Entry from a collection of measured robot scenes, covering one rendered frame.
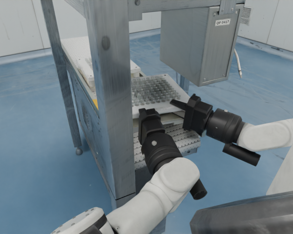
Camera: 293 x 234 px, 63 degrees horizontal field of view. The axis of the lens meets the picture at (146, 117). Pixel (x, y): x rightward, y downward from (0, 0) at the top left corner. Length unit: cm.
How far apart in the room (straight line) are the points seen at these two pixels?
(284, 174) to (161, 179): 25
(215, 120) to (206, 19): 26
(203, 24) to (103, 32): 27
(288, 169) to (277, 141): 39
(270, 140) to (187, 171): 25
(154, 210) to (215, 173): 145
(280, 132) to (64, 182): 149
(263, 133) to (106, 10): 47
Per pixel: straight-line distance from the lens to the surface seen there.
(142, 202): 44
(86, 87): 104
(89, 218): 33
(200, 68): 63
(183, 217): 160
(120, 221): 40
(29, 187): 190
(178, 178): 48
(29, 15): 406
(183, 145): 79
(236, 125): 68
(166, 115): 77
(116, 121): 50
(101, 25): 42
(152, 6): 51
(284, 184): 27
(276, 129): 66
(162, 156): 55
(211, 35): 62
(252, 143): 66
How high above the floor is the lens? 134
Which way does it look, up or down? 35 degrees down
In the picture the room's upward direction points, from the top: straight up
